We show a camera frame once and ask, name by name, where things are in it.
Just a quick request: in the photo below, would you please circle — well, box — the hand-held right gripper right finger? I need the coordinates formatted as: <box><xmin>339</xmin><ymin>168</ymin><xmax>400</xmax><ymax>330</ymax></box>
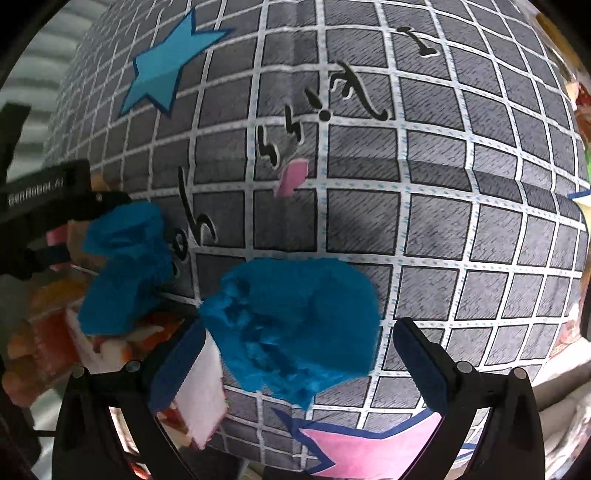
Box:
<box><xmin>392</xmin><ymin>318</ymin><xmax>541</xmax><ymax>480</ymax></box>

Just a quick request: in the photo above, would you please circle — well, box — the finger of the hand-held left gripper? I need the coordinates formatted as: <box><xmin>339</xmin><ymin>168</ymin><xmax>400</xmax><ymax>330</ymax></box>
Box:
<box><xmin>25</xmin><ymin>242</ymin><xmax>75</xmax><ymax>273</ymax></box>
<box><xmin>90</xmin><ymin>191</ymin><xmax>134</xmax><ymax>215</ymax></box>

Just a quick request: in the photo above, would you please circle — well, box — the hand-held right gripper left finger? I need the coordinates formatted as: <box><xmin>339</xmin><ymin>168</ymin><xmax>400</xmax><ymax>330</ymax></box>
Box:
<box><xmin>52</xmin><ymin>318</ymin><xmax>206</xmax><ymax>480</ymax></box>

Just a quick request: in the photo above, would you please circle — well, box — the pink cardboard box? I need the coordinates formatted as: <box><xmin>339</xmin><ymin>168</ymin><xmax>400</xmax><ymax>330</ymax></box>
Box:
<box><xmin>65</xmin><ymin>305</ymin><xmax>227</xmax><ymax>450</ymax></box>

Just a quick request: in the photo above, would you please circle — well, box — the blue fluffy cloth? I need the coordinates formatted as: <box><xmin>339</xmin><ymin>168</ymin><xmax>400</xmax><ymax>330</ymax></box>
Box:
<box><xmin>198</xmin><ymin>257</ymin><xmax>382</xmax><ymax>411</ymax></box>
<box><xmin>78</xmin><ymin>200</ymin><xmax>178</xmax><ymax>335</ymax></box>

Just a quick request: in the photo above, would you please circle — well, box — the pale green curtain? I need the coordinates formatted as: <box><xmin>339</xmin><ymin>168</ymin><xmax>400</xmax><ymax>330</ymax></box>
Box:
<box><xmin>9</xmin><ymin>9</ymin><xmax>93</xmax><ymax>176</ymax></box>

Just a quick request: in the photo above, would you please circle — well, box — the grey checked bed sheet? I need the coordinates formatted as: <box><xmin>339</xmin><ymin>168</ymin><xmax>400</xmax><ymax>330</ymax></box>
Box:
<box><xmin>44</xmin><ymin>0</ymin><xmax>591</xmax><ymax>476</ymax></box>

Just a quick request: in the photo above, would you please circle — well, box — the small pink paper piece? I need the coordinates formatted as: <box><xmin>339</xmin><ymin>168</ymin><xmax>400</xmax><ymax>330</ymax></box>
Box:
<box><xmin>273</xmin><ymin>158</ymin><xmax>309</xmax><ymax>198</ymax></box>

